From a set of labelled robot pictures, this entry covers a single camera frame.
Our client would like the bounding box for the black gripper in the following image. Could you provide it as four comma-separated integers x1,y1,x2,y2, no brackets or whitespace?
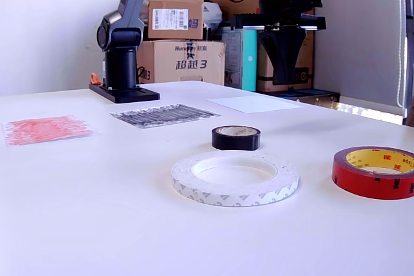
231,0,327,85

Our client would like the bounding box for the black tape roll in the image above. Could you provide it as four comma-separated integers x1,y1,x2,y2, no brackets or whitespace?
212,125,261,152

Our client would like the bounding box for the red tape roll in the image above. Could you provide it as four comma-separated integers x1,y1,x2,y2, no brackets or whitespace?
331,145,414,201

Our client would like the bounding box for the white tape roll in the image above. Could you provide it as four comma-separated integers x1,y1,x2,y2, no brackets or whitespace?
170,150,300,208

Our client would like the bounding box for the mint teal box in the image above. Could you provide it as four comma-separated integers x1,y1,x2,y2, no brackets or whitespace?
221,19,259,92

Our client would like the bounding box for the blank white paper sheet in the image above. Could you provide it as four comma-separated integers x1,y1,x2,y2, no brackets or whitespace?
206,94,304,114

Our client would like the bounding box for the GX760A cardboard box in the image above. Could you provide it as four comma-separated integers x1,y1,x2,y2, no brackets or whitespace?
204,0,316,93

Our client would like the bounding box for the clear plastic bag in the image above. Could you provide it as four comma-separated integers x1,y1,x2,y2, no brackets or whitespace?
202,0,224,31

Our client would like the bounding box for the small cardboard box with label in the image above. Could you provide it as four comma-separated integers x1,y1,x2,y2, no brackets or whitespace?
147,0,205,40

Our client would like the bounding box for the Huntkey cardboard box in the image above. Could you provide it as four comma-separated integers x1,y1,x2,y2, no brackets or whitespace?
135,39,226,86

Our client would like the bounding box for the black scribbled paper sheet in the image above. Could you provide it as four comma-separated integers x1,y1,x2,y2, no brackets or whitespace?
109,103,223,131

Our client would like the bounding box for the grey plastic bag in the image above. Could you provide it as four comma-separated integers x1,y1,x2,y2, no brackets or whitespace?
139,0,151,30

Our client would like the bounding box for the red scribbled paper sheet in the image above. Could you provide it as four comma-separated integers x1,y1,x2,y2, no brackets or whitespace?
1,114,102,147

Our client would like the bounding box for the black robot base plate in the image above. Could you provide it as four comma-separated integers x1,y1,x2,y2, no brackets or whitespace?
89,82,161,105

